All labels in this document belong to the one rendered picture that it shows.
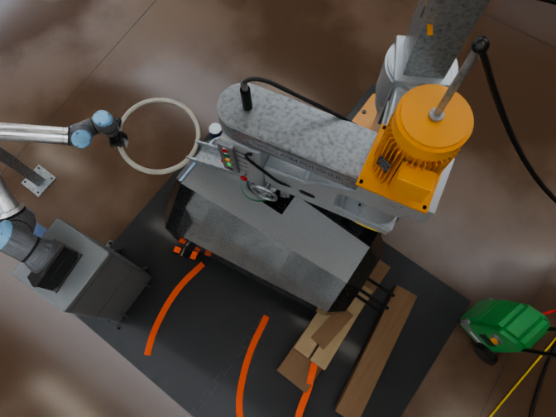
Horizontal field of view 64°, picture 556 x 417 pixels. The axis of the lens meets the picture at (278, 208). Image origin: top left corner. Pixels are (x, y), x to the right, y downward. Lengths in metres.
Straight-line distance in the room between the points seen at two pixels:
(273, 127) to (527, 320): 2.00
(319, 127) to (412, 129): 0.52
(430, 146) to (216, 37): 3.18
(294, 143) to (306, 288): 1.09
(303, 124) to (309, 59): 2.35
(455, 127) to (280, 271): 1.50
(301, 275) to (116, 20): 3.05
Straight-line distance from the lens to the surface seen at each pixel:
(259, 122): 1.82
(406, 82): 2.20
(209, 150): 2.66
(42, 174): 4.09
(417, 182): 1.49
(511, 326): 3.10
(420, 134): 1.40
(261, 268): 2.67
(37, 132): 2.44
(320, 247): 2.54
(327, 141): 1.79
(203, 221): 2.73
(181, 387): 3.40
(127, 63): 4.35
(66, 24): 4.81
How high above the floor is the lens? 3.33
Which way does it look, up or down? 72 degrees down
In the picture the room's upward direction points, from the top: 3 degrees counter-clockwise
